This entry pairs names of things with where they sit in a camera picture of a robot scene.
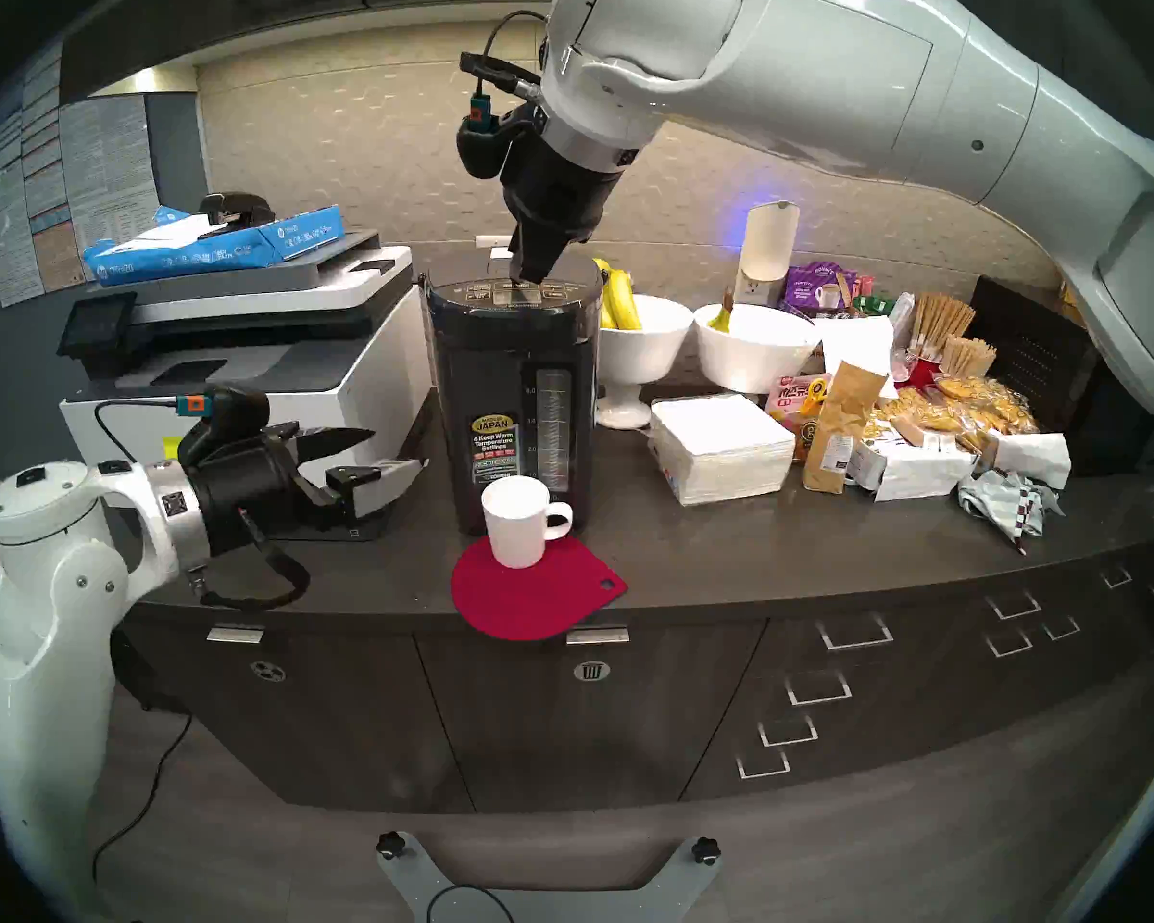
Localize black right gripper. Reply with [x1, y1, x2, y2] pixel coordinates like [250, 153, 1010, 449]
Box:
[502, 104, 626, 286]

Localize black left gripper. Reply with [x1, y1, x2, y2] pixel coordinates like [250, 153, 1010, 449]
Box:
[190, 427, 431, 559]

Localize black hot water dispenser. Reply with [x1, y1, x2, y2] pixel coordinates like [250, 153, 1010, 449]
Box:
[419, 248, 605, 537]

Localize white grey office printer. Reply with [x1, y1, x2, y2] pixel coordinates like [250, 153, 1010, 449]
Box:
[56, 231, 436, 544]

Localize yellow banana bunch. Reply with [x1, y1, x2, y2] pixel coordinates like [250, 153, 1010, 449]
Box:
[591, 258, 643, 332]

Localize white ceramic mug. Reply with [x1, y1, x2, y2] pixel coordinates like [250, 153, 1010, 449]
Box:
[481, 476, 574, 570]

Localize red silicone mat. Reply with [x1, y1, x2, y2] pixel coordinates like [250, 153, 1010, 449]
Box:
[450, 534, 629, 642]

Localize white plug-in air freshener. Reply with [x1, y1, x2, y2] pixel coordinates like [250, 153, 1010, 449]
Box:
[736, 200, 801, 309]

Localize blue paper ream package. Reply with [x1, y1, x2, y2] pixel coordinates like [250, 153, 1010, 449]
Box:
[82, 205, 345, 287]

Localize white wide bowl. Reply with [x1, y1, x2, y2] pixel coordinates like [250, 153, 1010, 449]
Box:
[692, 303, 821, 395]

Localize white napkin stack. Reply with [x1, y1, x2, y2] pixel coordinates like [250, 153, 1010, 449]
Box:
[647, 392, 797, 507]

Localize purple coffee box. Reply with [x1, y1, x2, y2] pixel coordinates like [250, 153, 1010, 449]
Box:
[779, 262, 859, 318]

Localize black stapler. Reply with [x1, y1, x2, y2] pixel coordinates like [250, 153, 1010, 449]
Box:
[197, 192, 278, 240]

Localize red snack packet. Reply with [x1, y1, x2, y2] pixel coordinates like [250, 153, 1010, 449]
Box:
[765, 373, 833, 434]

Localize upright white paper bag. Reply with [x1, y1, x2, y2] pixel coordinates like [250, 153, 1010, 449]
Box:
[817, 315, 895, 379]

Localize dark lower cabinet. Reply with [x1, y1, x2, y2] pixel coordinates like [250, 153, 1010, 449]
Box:
[115, 536, 1154, 816]

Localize brown paper coffee bag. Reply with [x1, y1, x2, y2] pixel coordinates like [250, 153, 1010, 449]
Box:
[803, 361, 891, 495]

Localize tall wooden stir sticks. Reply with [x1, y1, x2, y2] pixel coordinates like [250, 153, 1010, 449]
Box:
[909, 291, 977, 366]

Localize flat white paper pouch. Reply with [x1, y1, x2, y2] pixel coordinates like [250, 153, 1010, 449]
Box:
[846, 431, 977, 503]

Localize short wooden stir sticks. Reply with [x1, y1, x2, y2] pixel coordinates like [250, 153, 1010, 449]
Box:
[938, 335, 998, 379]

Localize clear bag yellow crackers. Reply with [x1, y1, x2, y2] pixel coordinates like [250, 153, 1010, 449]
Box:
[875, 373, 1040, 451]

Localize checked kitchen cloth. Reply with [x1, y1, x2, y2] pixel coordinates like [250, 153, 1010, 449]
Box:
[957, 469, 1066, 555]

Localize crumpled white paper bag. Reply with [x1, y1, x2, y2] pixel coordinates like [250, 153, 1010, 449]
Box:
[992, 431, 1072, 491]

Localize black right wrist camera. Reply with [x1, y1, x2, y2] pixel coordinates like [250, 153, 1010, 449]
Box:
[456, 89, 525, 180]

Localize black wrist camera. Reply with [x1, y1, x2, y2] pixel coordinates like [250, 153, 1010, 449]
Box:
[175, 383, 272, 462]
[456, 89, 525, 180]

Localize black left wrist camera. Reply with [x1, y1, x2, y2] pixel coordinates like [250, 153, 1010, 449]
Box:
[175, 383, 272, 462]

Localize white pedestal bowl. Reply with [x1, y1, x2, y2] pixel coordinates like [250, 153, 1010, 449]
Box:
[593, 294, 695, 430]

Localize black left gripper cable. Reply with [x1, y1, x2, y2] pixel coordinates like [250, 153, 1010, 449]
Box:
[188, 508, 312, 612]

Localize black right camera cable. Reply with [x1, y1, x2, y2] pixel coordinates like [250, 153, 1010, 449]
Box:
[460, 10, 549, 95]

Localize black camera cable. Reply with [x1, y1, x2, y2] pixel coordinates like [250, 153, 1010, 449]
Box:
[460, 10, 549, 95]
[93, 397, 186, 441]

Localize black left camera cable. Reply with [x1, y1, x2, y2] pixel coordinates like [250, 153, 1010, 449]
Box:
[93, 397, 186, 441]

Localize white printed wall poster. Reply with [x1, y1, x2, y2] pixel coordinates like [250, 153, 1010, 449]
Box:
[58, 94, 163, 292]
[0, 51, 70, 309]

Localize black floor cable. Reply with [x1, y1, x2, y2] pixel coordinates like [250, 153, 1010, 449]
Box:
[91, 714, 195, 884]

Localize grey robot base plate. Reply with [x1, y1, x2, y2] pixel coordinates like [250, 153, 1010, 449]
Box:
[377, 832, 722, 923]

